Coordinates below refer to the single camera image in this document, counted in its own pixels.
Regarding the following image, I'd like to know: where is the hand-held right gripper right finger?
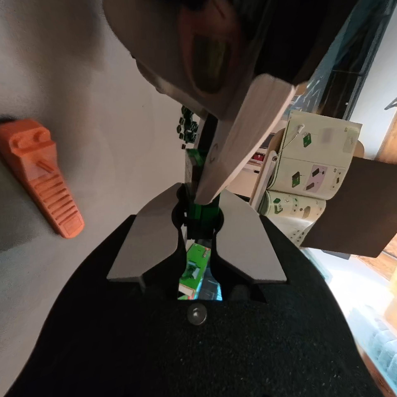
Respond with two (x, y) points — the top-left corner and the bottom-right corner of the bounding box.
(213, 189), (288, 284)

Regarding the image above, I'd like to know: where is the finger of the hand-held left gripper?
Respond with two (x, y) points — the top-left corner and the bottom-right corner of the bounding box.
(195, 74), (297, 206)

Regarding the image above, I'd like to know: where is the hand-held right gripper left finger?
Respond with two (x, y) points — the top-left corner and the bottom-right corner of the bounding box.
(106, 182), (187, 284)

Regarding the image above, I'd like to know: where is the green lego model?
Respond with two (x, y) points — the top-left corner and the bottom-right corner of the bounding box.
(183, 149), (222, 240)

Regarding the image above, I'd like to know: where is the green lego box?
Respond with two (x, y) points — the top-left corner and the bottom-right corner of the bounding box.
(178, 243), (212, 300)

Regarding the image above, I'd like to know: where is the lego instruction booklet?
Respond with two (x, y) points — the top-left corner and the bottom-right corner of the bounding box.
(257, 110), (363, 249)

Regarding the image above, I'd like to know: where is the person's left hand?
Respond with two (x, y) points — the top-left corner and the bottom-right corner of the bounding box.
(178, 0), (249, 94)

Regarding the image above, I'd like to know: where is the cluster of dark green plates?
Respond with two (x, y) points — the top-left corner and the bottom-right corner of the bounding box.
(176, 105), (200, 150)

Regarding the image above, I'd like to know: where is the dark flat board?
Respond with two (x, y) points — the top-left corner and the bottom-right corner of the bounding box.
(300, 156), (397, 258)

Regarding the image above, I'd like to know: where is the orange brick separator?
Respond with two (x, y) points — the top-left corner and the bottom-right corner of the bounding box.
(0, 119), (85, 239)

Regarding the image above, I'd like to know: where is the pale blue fabric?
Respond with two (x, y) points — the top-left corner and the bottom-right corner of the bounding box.
(349, 305), (397, 385)

